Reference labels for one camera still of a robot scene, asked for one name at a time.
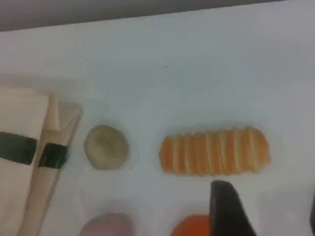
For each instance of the long striped orange bread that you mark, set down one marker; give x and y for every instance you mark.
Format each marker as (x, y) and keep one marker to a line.
(214, 151)

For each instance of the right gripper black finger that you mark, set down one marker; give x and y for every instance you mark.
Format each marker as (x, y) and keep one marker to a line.
(227, 214)
(313, 216)

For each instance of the orange tangerine with stem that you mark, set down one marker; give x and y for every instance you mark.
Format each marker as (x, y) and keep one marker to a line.
(192, 227)

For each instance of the beige potato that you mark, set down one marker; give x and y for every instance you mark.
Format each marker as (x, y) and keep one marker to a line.
(107, 147)

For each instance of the pink peach bun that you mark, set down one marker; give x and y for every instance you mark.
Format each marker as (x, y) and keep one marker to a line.
(108, 226)

